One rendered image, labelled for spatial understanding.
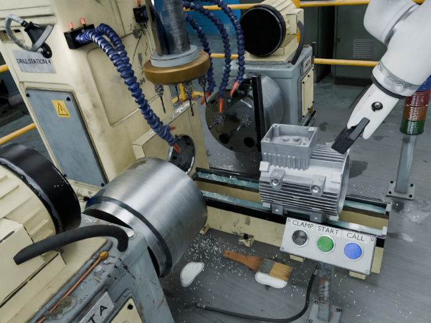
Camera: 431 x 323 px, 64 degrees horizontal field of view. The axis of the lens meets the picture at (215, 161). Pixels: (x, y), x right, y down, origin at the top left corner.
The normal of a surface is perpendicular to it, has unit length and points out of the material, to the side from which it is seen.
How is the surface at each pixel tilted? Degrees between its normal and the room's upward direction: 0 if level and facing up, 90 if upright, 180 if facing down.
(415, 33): 74
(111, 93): 90
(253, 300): 0
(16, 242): 90
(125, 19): 90
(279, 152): 90
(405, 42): 79
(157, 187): 32
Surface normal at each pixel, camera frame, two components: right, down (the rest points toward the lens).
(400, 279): -0.15, -0.84
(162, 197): 0.49, -0.51
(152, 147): 0.87, 0.14
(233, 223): -0.47, 0.53
